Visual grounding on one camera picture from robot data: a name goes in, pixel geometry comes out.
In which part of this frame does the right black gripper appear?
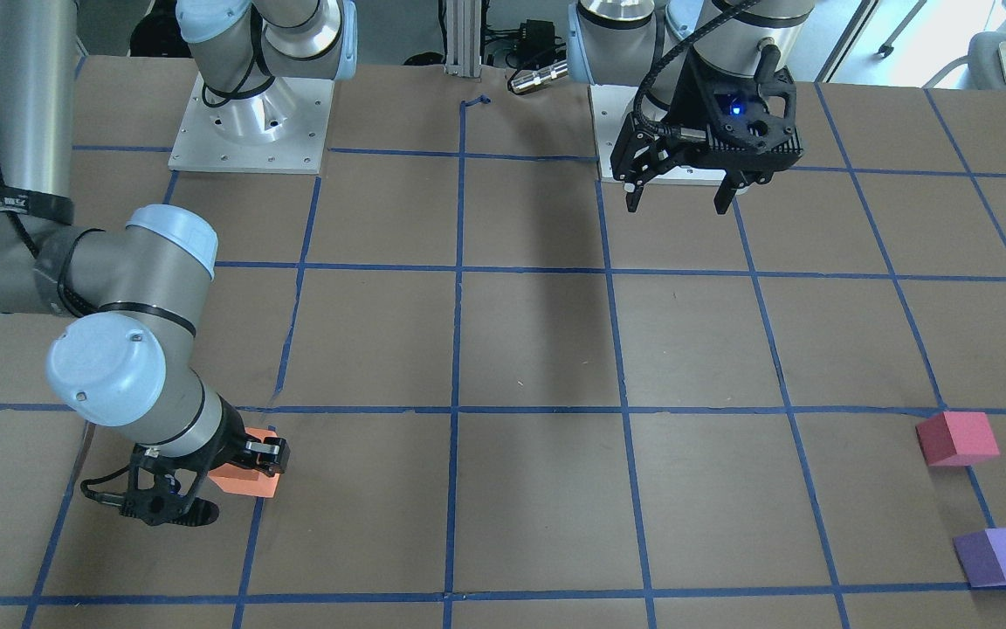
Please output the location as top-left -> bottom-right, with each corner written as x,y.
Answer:
122,401 -> 291,527

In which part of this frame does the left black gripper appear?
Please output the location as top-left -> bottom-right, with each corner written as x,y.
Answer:
610,63 -> 800,216

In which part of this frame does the orange foam block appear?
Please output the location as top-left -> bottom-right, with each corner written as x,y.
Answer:
208,463 -> 287,499

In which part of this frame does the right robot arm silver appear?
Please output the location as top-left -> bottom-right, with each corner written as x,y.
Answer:
0,1 -> 290,527

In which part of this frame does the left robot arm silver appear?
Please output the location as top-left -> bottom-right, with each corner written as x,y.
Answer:
566,1 -> 815,215

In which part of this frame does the silver cylindrical connector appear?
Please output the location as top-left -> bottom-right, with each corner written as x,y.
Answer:
506,60 -> 569,95

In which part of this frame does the black power adapter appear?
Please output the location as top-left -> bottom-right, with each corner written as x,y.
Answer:
502,19 -> 556,59

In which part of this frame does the red foam block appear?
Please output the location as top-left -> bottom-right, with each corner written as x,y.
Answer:
915,411 -> 1001,467

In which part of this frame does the purple foam block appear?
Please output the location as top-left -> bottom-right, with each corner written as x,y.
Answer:
953,527 -> 1006,588

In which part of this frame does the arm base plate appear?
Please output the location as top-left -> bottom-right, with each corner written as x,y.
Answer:
168,77 -> 336,175
589,84 -> 735,186

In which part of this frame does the aluminium frame post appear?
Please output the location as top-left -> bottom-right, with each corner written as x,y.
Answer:
438,0 -> 485,78

